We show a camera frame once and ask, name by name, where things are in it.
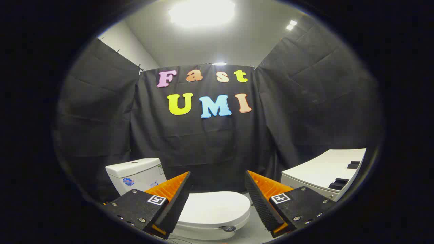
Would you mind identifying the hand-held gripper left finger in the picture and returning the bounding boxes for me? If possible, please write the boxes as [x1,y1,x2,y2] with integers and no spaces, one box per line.
[102,171,192,240]

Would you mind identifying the white drawer cabinet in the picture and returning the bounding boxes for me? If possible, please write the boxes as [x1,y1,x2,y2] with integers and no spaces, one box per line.
[281,148,367,202]

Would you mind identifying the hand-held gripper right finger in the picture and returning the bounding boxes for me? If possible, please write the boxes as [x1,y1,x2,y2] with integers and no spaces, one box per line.
[245,170,336,238]

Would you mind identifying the large ceiling light panel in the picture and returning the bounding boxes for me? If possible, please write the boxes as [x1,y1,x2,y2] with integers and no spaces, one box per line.
[169,0,236,27]

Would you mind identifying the black backdrop cloth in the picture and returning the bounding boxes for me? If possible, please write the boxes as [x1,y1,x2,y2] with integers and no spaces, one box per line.
[51,17,385,204]

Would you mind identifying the white toilet tank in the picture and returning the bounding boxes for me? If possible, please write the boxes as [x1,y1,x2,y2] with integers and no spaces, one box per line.
[106,158,167,196]

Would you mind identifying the white toilet lid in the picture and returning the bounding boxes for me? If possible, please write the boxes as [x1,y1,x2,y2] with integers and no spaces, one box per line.
[176,191,251,229]

